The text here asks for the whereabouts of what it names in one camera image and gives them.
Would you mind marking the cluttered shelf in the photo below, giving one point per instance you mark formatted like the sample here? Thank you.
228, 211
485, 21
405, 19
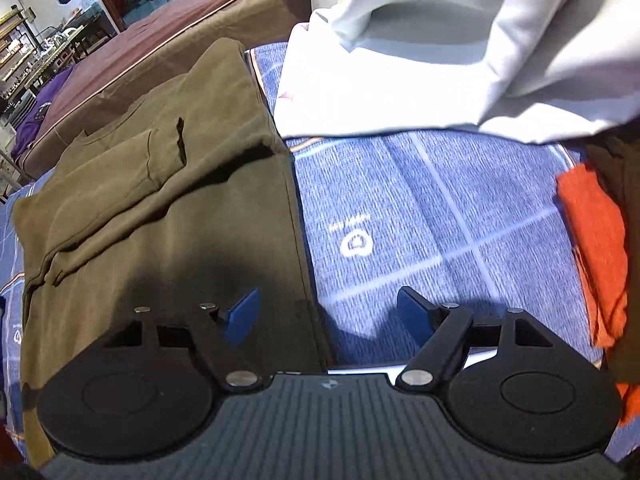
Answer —
20, 55

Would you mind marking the brown sofa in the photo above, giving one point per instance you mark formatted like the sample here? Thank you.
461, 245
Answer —
150, 35

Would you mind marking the white smartphone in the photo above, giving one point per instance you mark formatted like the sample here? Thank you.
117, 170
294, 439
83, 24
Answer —
360, 370

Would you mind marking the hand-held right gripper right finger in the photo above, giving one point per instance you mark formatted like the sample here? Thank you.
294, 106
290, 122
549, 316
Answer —
415, 312

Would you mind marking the blue plaid blanket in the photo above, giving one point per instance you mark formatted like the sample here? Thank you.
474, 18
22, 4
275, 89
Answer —
400, 200

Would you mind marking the purple cloth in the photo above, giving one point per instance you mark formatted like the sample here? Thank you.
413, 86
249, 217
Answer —
30, 120

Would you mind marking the white garment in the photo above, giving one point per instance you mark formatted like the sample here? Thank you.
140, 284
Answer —
425, 75

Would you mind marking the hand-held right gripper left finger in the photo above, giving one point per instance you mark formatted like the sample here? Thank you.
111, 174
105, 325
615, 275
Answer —
242, 317

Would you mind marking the orange cloth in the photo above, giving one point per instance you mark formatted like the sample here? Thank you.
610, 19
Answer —
595, 240

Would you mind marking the olive green shirt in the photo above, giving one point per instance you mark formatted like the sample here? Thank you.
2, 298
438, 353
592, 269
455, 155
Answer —
150, 210

